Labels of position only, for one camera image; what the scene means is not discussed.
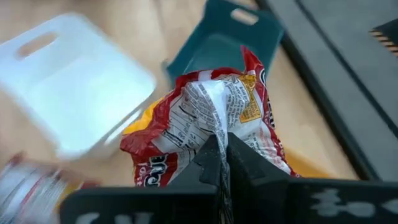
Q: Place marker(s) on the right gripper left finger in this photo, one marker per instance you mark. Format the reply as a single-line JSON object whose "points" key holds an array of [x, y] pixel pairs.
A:
{"points": [[186, 202]]}

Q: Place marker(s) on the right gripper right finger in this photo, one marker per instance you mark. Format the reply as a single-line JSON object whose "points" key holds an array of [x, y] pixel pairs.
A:
{"points": [[280, 202]]}

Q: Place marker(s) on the red Maruchan noodle packet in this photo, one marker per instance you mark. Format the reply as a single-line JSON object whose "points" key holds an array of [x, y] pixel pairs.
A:
{"points": [[25, 193], [202, 109]]}

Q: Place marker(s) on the white plastic bin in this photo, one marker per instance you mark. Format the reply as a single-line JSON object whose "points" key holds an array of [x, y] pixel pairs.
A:
{"points": [[77, 93]]}

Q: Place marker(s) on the teal plastic bin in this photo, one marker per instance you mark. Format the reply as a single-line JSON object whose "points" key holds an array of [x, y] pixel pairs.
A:
{"points": [[217, 40]]}

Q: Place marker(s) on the hazard striped black floor mat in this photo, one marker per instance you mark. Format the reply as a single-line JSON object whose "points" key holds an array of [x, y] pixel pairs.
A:
{"points": [[388, 34]]}

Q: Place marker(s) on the black aluminium table frame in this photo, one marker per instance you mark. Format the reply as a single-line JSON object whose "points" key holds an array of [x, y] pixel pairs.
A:
{"points": [[337, 124]]}

